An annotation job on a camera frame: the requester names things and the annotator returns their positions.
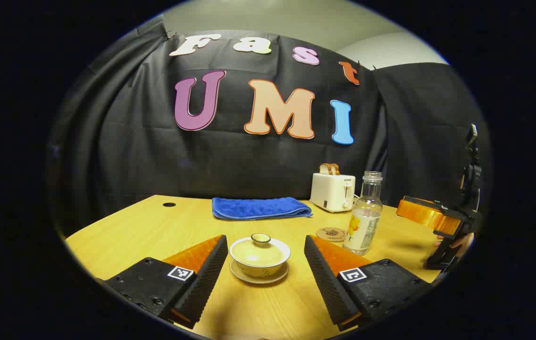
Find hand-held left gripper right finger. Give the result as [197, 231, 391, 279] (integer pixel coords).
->
[304, 235, 434, 332]

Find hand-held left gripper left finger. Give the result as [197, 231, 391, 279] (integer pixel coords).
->
[103, 235, 229, 330]

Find round cork coaster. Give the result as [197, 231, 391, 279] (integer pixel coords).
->
[316, 227, 347, 243]

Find cream ceramic teacup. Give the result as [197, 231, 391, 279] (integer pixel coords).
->
[229, 238, 291, 278]

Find clear glass water bottle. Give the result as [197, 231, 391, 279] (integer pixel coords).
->
[343, 171, 383, 256]

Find cream ceramic saucer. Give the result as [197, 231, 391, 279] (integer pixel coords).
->
[229, 259, 290, 285]

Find blue folded towel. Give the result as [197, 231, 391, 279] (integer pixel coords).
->
[211, 197, 313, 221]

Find white toaster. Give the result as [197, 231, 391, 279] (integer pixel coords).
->
[310, 172, 356, 213]

